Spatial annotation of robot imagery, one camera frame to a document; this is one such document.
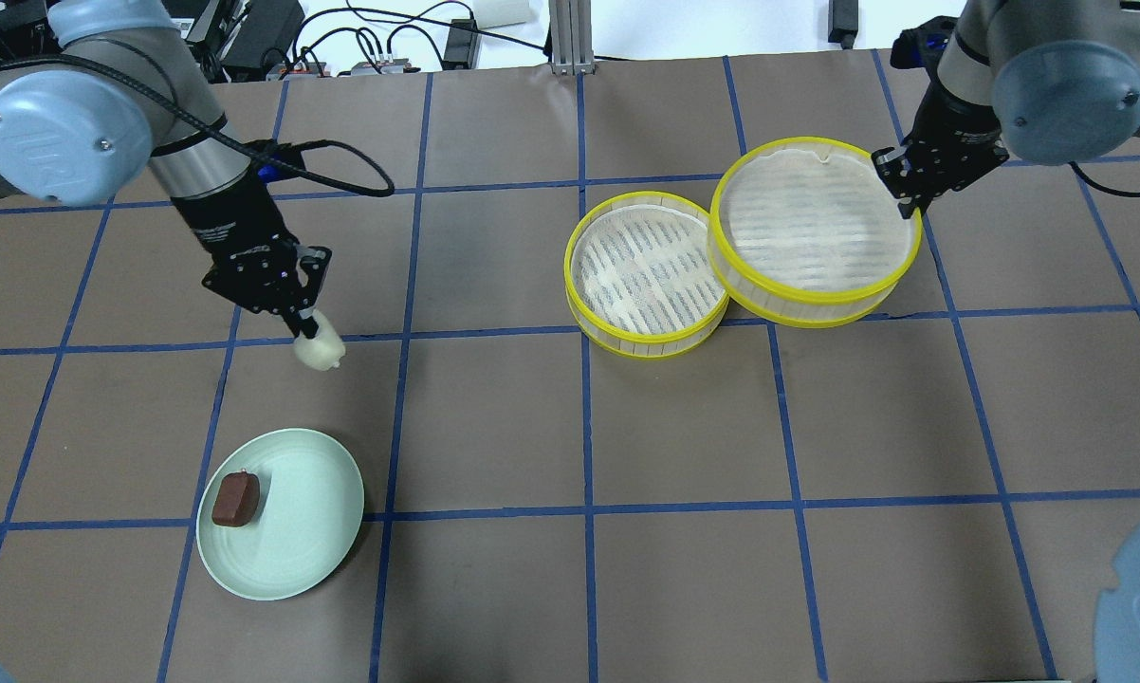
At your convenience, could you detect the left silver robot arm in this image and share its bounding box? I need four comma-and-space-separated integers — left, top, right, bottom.
0, 1, 335, 342

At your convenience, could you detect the brown steamed bun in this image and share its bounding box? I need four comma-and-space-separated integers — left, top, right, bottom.
210, 470, 261, 528

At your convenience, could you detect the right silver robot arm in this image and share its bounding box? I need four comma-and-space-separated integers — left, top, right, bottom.
871, 1, 1140, 219

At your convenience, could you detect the black electronics box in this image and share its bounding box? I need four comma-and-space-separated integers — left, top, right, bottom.
220, 1, 304, 83

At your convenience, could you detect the black braided cable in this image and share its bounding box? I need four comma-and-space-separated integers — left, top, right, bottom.
0, 52, 396, 200

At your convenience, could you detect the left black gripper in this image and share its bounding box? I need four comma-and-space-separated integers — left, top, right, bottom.
201, 222, 332, 339

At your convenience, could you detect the white steamed bun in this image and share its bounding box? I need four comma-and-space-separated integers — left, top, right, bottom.
292, 316, 347, 372

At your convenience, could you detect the yellow steamer layer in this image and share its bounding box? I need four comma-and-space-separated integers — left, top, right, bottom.
706, 136, 923, 328
562, 192, 730, 360

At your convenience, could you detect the aluminium frame post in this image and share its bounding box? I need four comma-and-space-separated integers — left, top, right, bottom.
548, 0, 597, 75

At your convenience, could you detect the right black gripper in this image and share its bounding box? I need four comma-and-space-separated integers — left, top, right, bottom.
871, 90, 1009, 219

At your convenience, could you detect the pale green plate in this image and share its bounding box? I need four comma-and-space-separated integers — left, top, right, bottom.
194, 428, 365, 601

